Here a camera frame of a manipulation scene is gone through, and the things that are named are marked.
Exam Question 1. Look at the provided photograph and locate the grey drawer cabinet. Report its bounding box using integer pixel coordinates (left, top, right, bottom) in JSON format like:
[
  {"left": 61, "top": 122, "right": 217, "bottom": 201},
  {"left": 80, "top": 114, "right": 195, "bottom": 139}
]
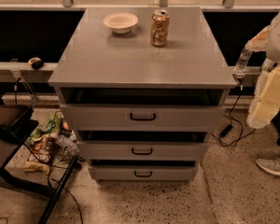
[{"left": 49, "top": 7, "right": 235, "bottom": 168}]

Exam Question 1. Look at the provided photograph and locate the grey top drawer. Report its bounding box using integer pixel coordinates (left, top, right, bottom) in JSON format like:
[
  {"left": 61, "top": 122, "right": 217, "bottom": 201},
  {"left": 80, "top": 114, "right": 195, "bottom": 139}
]
[{"left": 61, "top": 105, "right": 224, "bottom": 132}]

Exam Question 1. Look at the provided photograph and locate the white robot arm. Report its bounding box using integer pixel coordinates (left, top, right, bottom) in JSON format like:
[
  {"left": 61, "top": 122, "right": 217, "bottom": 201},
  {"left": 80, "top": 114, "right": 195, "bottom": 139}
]
[{"left": 245, "top": 11, "right": 280, "bottom": 129}]

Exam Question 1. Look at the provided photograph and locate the grey drawer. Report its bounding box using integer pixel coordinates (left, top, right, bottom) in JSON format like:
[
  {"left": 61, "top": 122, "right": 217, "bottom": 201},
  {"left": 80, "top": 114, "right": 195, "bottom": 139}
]
[
  {"left": 89, "top": 166, "right": 198, "bottom": 181},
  {"left": 61, "top": 105, "right": 224, "bottom": 132},
  {"left": 77, "top": 141, "right": 208, "bottom": 161}
]

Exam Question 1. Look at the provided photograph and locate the white paper bowl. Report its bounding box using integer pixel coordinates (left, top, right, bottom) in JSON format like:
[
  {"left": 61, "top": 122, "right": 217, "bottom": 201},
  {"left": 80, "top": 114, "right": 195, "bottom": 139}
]
[{"left": 103, "top": 12, "right": 138, "bottom": 35}]

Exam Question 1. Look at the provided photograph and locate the black power cable with adapter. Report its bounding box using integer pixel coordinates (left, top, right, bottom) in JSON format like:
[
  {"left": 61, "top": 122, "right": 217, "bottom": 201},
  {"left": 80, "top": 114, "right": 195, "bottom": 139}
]
[{"left": 211, "top": 77, "right": 257, "bottom": 148}]

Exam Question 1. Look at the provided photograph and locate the black floor cable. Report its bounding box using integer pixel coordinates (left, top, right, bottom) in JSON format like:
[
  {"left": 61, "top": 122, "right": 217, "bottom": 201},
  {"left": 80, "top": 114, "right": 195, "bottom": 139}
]
[{"left": 22, "top": 143, "right": 85, "bottom": 224}]

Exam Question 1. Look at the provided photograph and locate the crushed plastic bottle on floor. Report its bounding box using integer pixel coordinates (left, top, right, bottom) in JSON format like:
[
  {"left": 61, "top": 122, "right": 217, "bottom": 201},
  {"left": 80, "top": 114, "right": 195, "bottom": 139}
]
[{"left": 55, "top": 134, "right": 80, "bottom": 161}]

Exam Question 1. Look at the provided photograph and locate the green snack bag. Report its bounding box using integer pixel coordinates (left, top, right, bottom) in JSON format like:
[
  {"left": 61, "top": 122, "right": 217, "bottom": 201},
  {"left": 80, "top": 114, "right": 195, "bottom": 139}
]
[{"left": 26, "top": 111, "right": 63, "bottom": 146}]

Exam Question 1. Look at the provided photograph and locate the grey sneaker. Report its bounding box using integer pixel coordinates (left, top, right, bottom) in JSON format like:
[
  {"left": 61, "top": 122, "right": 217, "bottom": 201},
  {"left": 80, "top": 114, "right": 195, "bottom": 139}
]
[{"left": 256, "top": 157, "right": 280, "bottom": 176}]

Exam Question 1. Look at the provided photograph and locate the brown chips bag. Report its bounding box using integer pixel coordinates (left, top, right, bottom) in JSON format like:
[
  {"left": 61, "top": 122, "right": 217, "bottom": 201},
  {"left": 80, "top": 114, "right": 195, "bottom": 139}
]
[{"left": 23, "top": 134, "right": 54, "bottom": 175}]

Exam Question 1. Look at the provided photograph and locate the clear water bottle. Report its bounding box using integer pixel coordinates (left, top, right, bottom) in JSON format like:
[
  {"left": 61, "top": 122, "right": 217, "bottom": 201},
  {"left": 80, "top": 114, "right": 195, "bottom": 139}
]
[{"left": 234, "top": 49, "right": 252, "bottom": 73}]

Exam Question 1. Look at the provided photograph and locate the gold soda can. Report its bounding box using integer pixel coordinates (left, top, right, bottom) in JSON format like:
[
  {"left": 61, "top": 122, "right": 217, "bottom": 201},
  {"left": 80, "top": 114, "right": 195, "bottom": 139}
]
[{"left": 150, "top": 9, "right": 169, "bottom": 47}]

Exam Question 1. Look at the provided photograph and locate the grey bottom drawer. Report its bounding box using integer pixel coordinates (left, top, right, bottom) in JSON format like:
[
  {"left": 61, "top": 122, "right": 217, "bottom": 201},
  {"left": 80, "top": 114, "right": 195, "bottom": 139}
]
[{"left": 89, "top": 166, "right": 198, "bottom": 181}]

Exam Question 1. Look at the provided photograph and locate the yellow black tape measure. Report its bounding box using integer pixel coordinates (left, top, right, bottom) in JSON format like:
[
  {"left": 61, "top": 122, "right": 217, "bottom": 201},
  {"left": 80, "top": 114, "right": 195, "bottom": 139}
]
[{"left": 28, "top": 57, "right": 44, "bottom": 70}]

